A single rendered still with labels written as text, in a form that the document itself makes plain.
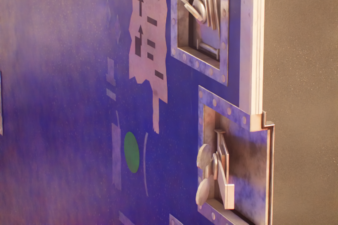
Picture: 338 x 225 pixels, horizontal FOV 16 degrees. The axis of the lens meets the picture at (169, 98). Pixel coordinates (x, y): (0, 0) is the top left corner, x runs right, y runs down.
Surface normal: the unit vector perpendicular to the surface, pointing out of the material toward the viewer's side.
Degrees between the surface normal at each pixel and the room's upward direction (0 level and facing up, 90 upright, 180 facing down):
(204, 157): 96
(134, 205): 90
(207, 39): 97
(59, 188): 90
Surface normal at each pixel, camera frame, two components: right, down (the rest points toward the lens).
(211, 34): -0.91, 0.23
